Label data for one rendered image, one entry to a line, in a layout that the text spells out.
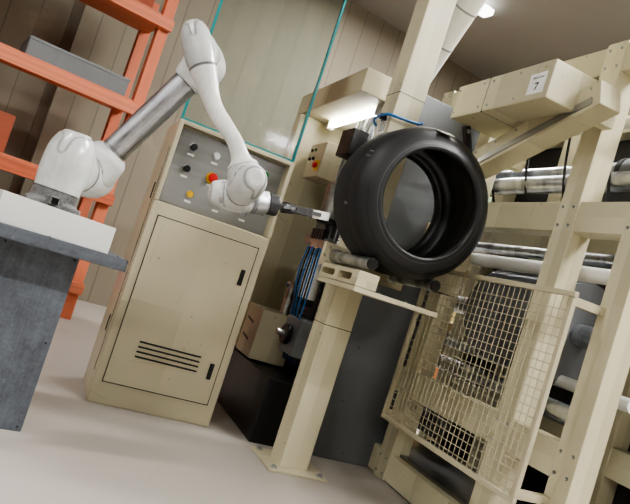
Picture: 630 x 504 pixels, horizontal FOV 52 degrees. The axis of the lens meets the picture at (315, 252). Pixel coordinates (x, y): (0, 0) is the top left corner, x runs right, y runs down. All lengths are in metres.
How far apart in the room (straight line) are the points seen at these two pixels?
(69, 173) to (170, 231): 0.68
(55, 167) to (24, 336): 0.57
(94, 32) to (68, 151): 3.68
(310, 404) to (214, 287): 0.67
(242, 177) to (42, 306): 0.79
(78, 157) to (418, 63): 1.46
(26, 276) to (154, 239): 0.74
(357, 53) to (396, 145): 4.72
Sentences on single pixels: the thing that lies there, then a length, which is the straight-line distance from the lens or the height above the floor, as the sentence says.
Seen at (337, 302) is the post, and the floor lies 0.72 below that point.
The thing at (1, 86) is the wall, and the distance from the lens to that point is 5.92.
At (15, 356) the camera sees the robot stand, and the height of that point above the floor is 0.24.
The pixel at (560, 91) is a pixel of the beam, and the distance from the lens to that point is 2.50.
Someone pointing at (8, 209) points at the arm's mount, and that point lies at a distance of 2.18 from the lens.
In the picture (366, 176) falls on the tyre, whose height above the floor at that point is 1.19.
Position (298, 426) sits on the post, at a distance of 2.78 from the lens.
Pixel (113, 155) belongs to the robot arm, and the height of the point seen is 0.99.
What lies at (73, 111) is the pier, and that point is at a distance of 5.84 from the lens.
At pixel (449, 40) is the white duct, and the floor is 2.12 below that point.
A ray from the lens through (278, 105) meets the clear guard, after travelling 3.04.
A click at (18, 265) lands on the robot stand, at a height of 0.53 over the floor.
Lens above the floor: 0.76
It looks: 3 degrees up
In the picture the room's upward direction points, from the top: 18 degrees clockwise
